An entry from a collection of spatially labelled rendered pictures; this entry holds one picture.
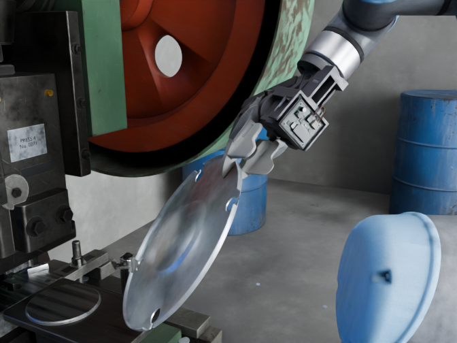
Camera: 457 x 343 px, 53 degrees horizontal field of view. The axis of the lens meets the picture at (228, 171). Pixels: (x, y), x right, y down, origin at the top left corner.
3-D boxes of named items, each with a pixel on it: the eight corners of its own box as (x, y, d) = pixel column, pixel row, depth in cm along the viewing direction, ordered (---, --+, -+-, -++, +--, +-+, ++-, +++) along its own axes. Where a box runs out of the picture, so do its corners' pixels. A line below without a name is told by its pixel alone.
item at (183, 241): (105, 350, 70) (100, 348, 69) (160, 203, 89) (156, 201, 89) (217, 299, 51) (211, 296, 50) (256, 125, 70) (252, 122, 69)
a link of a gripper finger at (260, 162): (241, 190, 63) (281, 137, 64) (222, 178, 68) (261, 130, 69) (255, 202, 65) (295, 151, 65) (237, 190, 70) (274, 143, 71)
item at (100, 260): (118, 269, 109) (115, 229, 106) (64, 304, 94) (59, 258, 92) (98, 263, 111) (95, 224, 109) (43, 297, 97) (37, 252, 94)
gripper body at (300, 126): (271, 121, 61) (328, 53, 62) (241, 112, 68) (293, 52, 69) (304, 156, 64) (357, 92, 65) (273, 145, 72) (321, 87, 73)
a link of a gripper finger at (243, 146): (222, 172, 61) (268, 122, 62) (205, 162, 66) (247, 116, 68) (237, 186, 63) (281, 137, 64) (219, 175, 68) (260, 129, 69)
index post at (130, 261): (140, 292, 99) (137, 252, 96) (130, 299, 96) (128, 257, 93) (129, 289, 100) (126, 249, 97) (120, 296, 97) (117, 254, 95)
